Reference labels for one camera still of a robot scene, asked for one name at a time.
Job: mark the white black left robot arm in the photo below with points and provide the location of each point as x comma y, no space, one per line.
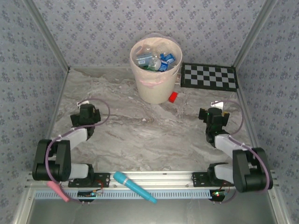
58,161

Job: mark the black grey checkerboard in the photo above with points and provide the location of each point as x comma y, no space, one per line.
210,77

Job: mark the pink toy microphone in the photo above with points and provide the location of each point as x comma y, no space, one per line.
60,192

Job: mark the soda water bottle blue label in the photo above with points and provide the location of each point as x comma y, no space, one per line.
143,59

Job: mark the translucent pink bin liner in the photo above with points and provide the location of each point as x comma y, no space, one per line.
142,80

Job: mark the clear bottle blue cap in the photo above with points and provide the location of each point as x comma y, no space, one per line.
154,61
162,55

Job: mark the large green Sprite bottle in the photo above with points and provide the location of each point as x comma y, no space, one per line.
147,68

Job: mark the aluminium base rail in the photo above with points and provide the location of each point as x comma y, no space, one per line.
163,178

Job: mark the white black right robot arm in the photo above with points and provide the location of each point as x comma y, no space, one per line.
245,172

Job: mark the blue toy microphone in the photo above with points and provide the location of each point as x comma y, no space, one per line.
133,186

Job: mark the small red white card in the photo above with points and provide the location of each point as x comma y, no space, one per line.
178,78

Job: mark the aluminium frame post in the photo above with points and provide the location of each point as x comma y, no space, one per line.
46,35
254,33

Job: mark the small circuit board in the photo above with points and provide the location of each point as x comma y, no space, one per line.
218,194
90,193

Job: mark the small red block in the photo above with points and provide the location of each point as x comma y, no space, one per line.
173,96

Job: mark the Pocari Sweat bottle white cap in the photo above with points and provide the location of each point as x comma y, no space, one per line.
164,67
170,58

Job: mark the cream plastic waste bin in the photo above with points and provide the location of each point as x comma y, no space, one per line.
154,91

